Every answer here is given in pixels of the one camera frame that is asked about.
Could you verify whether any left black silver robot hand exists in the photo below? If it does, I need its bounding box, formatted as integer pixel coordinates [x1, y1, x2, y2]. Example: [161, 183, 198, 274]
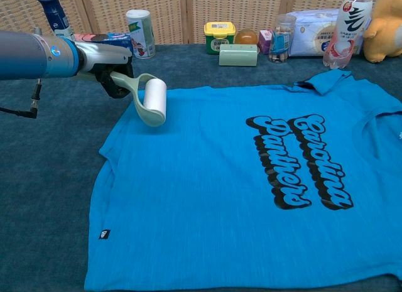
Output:
[71, 40, 136, 100]

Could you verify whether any pale green lint roller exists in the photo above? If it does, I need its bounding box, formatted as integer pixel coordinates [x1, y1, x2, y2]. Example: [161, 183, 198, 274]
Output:
[109, 72, 168, 128]

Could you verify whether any blue cookie box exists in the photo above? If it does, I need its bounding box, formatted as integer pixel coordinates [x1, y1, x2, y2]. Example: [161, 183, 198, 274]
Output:
[74, 31, 134, 55]

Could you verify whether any white lid green canister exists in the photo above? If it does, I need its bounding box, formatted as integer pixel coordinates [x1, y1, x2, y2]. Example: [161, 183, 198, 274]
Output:
[125, 9, 156, 60]

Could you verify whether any blue cap spray bottle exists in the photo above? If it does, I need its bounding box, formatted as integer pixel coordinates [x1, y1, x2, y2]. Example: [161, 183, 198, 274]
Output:
[37, 0, 76, 41]

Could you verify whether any woven folding screen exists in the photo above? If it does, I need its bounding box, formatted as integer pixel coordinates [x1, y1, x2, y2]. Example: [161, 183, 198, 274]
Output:
[0, 0, 402, 45]

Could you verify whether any yellow lid container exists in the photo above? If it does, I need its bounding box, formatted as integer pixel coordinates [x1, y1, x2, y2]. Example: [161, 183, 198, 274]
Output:
[203, 21, 237, 56]

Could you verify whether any dark teal carpeted table surface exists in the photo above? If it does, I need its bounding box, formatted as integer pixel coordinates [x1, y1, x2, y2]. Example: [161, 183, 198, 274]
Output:
[0, 43, 402, 292]

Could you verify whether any pale green plastic box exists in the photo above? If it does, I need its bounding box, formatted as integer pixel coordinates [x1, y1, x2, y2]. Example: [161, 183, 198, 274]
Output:
[218, 43, 259, 68]

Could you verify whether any orange fruit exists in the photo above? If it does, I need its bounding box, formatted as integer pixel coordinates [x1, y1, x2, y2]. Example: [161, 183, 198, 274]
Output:
[234, 28, 259, 46]

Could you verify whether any small pink purple box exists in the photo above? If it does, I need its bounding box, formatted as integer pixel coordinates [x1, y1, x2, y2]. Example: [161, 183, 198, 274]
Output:
[258, 29, 274, 55]

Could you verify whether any blue printed t-shirt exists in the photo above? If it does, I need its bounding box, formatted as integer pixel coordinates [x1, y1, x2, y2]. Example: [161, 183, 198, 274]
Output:
[84, 68, 402, 292]

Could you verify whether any clear snack jar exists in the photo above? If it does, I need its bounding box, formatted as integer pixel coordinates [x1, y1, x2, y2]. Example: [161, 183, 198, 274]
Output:
[268, 14, 298, 65]

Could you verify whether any white tissue pack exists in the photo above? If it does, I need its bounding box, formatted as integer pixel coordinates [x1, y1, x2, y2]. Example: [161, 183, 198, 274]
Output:
[285, 8, 367, 58]

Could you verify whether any pink label drink bottle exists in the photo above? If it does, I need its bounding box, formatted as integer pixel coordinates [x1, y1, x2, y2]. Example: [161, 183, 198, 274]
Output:
[322, 0, 374, 70]

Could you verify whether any yellow plush toy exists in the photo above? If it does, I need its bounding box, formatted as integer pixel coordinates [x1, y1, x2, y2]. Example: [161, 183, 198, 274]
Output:
[362, 0, 402, 64]

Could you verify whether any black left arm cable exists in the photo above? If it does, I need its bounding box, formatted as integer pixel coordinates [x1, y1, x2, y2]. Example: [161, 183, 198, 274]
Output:
[0, 78, 43, 120]

